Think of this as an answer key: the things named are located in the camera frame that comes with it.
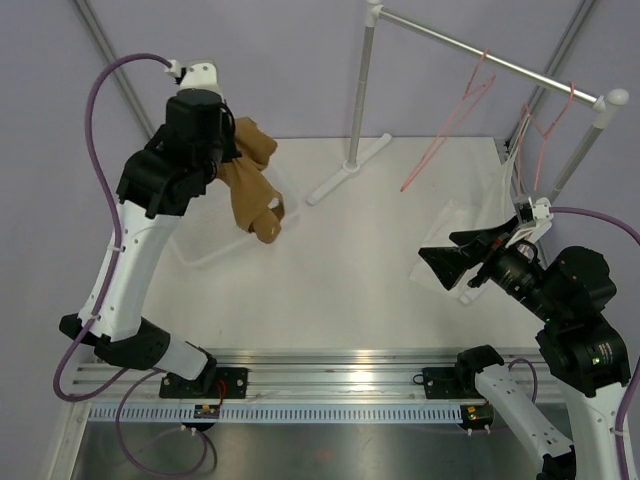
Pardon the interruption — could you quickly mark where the pink wire hanger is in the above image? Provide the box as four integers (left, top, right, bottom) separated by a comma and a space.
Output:
514, 82, 576, 195
400, 48, 496, 193

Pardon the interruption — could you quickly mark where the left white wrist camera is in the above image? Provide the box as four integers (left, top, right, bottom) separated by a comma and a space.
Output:
164, 59, 223, 96

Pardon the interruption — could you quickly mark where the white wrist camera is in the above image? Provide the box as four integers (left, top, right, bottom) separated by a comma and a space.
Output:
164, 59, 223, 96
507, 197, 553, 247

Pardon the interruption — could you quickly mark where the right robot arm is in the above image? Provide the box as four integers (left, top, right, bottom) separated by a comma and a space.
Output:
419, 218, 638, 479

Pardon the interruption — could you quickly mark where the aluminium mounting rail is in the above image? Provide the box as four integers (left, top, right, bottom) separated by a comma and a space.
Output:
74, 348, 576, 401

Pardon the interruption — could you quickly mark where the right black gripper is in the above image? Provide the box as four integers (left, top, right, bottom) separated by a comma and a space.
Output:
420, 212, 566, 323

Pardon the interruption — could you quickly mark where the brown tank top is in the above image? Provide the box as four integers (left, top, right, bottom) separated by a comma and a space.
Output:
218, 117, 286, 244

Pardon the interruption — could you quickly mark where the purple cable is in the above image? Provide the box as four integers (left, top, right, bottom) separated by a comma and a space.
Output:
549, 206, 640, 480
52, 53, 174, 402

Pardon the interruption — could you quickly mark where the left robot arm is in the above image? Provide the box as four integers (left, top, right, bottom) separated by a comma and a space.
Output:
59, 89, 235, 398

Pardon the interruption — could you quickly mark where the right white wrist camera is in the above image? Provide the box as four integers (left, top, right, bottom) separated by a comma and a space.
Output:
507, 197, 553, 247

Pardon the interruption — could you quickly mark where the white slotted cable duct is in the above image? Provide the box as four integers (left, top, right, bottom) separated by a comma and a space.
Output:
89, 402, 462, 424

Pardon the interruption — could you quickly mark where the white plastic basket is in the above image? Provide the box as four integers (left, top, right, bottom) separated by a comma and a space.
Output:
168, 164, 300, 268

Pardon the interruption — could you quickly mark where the white clothes rack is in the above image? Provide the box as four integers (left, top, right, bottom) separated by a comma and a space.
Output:
306, 0, 630, 207

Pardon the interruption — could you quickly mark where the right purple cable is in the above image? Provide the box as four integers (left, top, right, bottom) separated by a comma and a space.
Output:
549, 206, 640, 480

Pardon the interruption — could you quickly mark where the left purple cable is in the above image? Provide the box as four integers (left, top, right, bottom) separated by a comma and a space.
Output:
52, 53, 174, 402

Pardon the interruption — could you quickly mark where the white garment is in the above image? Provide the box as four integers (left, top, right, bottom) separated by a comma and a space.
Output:
409, 139, 514, 306

